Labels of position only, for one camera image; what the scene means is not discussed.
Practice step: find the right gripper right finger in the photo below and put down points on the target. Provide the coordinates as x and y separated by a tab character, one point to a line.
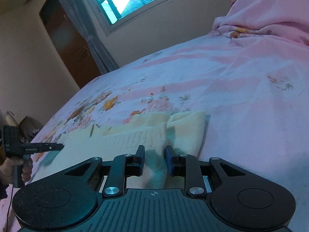
234	195

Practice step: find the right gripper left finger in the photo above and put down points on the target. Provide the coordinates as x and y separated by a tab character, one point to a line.
71	196

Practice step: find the cream yellow knit garment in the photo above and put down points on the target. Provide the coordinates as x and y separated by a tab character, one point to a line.
156	130

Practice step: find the person's left hand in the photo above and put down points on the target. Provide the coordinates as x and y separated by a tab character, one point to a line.
7	169

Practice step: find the brown wooden side shelf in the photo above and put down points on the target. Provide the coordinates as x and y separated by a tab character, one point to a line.
29	127

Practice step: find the white thermos jug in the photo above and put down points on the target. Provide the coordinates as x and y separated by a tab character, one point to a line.
9	116

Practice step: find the pink floral bed sheet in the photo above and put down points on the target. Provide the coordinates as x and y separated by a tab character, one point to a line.
253	90

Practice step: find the brown wooden door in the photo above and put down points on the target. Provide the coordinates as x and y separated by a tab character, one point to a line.
70	45

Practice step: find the left grey curtain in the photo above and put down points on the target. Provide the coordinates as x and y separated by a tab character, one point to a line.
78	14

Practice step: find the pink crumpled blanket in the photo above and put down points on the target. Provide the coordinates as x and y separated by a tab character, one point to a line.
287	19

